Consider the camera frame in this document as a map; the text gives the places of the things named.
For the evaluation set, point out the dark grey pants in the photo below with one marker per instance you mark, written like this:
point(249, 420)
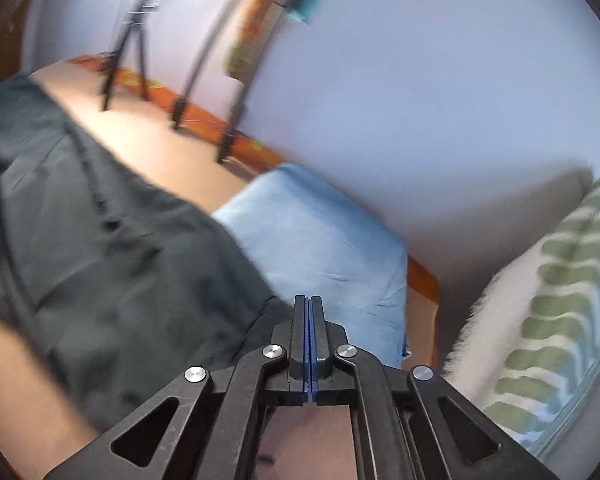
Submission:
point(105, 260)

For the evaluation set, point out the green striped white pillow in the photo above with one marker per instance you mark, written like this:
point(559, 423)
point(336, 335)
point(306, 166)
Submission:
point(555, 320)

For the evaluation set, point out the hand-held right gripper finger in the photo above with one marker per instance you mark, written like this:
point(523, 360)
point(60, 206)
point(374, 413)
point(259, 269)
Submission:
point(314, 355)
point(304, 355)

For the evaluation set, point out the black camera tripod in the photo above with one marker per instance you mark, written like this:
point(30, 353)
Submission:
point(139, 20)

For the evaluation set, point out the orange green floral hanging cloth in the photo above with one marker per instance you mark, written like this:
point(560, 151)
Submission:
point(242, 55)

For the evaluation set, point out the light blue folded cloth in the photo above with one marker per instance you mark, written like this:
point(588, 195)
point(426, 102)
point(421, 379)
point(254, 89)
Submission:
point(320, 250)

